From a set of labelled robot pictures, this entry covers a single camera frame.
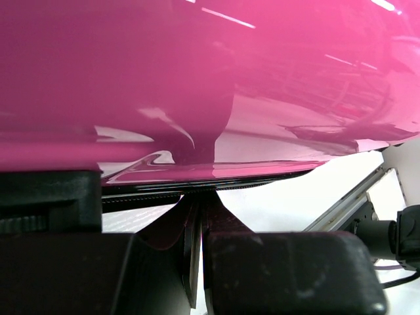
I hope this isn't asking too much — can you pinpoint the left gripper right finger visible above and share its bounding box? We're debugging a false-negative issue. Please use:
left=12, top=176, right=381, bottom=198
left=200, top=192, right=387, bottom=314

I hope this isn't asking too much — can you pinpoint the pink hard-shell suitcase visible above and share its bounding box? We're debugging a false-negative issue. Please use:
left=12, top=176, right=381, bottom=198
left=1, top=1, right=419, bottom=234

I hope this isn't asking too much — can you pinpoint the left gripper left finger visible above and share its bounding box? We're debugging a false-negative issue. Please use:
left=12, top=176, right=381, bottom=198
left=1, top=195, right=197, bottom=314

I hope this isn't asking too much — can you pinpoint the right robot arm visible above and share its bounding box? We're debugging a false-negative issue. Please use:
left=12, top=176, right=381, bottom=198
left=354, top=205, right=419, bottom=272

